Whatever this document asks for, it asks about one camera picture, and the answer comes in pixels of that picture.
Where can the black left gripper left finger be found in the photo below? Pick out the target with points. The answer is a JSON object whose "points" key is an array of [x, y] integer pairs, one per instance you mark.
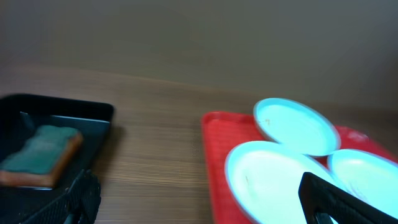
{"points": [[78, 204]]}

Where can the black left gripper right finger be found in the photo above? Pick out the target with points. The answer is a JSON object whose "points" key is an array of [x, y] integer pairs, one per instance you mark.
{"points": [[323, 202]]}

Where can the green and orange sponge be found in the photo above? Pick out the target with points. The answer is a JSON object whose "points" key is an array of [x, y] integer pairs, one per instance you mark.
{"points": [[42, 159]]}

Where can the light blue plate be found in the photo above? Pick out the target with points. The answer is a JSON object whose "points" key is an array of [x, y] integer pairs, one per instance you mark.
{"points": [[296, 126], [264, 178], [366, 176]]}

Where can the light blue plate back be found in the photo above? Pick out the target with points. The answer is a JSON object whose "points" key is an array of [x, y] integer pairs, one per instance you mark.
{"points": [[296, 126]]}

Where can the red serving tray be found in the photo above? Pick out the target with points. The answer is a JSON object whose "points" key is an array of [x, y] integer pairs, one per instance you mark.
{"points": [[222, 131]]}

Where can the black water tray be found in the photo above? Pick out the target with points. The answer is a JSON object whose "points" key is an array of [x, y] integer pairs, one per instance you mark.
{"points": [[21, 115]]}

